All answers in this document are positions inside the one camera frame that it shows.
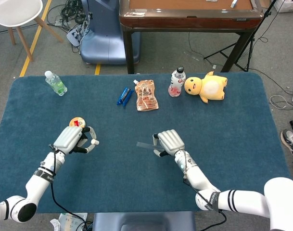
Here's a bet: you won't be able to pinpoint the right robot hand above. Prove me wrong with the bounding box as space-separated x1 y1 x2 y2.
152 129 186 157

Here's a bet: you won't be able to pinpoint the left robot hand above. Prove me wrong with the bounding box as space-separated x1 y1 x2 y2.
52 125 100 155

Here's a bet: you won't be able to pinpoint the clear plastic ruler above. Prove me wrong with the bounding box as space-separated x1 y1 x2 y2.
136 141 161 150

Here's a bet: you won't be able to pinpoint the round yellow tin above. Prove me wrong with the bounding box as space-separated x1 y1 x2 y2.
69 116 87 128

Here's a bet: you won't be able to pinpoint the blue table cloth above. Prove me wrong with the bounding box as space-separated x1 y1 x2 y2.
0 73 293 215

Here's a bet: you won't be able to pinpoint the orange spout pouch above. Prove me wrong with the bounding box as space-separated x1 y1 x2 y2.
133 79 159 112

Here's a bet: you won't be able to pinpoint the clear bottle green label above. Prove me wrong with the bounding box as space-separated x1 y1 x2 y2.
44 70 68 96

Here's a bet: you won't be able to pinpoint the black-capped bottle red white label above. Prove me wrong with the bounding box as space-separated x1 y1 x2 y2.
168 66 187 98

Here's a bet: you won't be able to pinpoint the yellow duck plush toy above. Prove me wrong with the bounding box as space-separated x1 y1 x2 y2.
184 71 229 104

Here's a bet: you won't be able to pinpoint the white plastic packet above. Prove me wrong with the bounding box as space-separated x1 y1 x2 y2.
57 213 88 231

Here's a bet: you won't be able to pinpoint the blue-grey robot chassis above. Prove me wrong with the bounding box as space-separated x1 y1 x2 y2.
92 211 197 231

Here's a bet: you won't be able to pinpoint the crumpled white paper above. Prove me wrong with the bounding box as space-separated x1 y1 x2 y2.
50 218 61 231

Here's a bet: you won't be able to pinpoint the white power strip with plugs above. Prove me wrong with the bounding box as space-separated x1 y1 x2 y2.
66 24 89 48

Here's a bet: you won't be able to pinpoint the blue-grey machine base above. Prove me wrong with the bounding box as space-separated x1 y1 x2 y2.
80 0 141 65

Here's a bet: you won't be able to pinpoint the grey white sneaker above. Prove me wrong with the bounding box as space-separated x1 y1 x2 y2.
280 128 293 161

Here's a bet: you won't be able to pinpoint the brown mahjong table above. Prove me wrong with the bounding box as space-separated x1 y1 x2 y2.
119 0 266 74

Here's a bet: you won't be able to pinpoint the black tripod stand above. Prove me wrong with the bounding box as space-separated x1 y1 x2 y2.
203 0 278 72

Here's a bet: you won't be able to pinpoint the white chair wooden legs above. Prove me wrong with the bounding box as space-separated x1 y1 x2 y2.
0 0 64 62

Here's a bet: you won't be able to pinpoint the cardboard box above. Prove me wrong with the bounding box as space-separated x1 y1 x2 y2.
272 0 293 13

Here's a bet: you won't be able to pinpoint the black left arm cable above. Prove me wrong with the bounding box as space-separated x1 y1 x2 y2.
49 143 89 231

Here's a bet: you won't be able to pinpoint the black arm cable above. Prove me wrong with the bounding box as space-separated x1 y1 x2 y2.
183 178 228 226
49 143 89 231

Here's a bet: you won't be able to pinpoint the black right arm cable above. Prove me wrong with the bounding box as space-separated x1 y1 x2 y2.
183 178 228 226

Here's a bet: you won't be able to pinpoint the grey floor cable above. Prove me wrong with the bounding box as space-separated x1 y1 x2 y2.
268 90 293 110

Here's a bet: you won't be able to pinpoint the black tangled floor cables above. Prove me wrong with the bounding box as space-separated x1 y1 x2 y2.
47 0 91 53

